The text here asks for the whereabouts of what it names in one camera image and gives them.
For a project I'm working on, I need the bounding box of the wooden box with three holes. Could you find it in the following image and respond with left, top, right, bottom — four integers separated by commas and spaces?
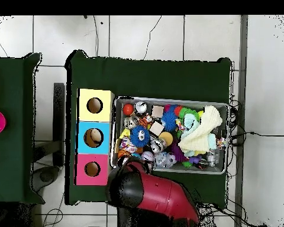
74, 88, 115, 186

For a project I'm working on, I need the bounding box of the tiger plush toy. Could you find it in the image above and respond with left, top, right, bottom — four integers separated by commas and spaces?
138, 115, 154, 129

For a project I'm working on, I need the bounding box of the blue spiky ball with eyes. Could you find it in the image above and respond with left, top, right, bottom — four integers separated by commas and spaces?
130, 125, 151, 148

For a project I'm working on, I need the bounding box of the plain wooden cube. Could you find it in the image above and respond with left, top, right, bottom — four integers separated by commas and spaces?
149, 121, 166, 137

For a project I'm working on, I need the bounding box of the plain orange ball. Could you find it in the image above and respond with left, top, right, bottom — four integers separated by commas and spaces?
122, 103, 135, 116

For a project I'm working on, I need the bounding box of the white baseball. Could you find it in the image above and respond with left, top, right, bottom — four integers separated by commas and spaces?
141, 151, 155, 164

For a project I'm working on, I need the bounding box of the small orange basketball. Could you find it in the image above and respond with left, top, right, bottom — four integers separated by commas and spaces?
117, 149, 131, 159

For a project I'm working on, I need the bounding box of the mint green cloth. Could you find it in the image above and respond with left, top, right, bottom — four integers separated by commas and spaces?
180, 113, 201, 139

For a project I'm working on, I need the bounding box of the cream knitted cloth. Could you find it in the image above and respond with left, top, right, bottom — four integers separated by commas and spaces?
178, 105, 224, 153

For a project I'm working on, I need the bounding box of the dark green side tablecloth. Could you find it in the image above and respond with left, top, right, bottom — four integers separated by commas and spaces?
0, 52, 46, 205

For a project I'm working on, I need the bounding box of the silver wire mesh bin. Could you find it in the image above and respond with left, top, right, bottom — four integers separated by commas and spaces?
109, 96, 230, 175

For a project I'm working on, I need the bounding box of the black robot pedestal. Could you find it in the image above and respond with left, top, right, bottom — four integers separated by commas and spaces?
117, 205, 143, 227

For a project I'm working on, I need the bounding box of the black cable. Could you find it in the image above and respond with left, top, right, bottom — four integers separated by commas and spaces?
229, 131, 284, 138

